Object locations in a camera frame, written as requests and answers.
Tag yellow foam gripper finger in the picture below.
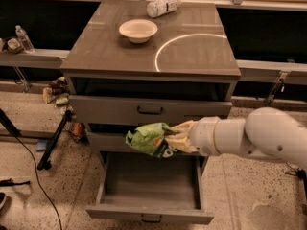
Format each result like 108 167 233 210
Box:
165 134 198 153
172 120 195 133

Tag green rice chip bag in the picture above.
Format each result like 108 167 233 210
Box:
125 123 183 159

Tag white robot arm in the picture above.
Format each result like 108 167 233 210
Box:
166 107 307 170

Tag grey open bottom drawer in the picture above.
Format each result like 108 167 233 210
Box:
86 152 214 225

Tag grey drawer cabinet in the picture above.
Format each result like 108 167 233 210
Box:
59 0 242 174

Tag grey top drawer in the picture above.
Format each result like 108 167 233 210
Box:
69 95 232 126

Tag white paper bowl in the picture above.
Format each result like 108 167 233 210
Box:
119 19 158 43

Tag lying white plastic bottle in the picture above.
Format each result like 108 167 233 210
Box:
147 0 183 18

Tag pile of snack bags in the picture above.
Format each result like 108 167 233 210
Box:
42 77 87 143

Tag black tripod leg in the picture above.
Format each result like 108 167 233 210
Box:
37 110 72 171

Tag blue cloth on floor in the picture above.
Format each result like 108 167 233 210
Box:
35 140 48 151

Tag clear water bottle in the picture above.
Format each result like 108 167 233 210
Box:
15 25 35 54

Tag small bowl on shelf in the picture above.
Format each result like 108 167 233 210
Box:
1 37 23 54

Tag black floor cable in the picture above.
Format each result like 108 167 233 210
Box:
12 134 64 230

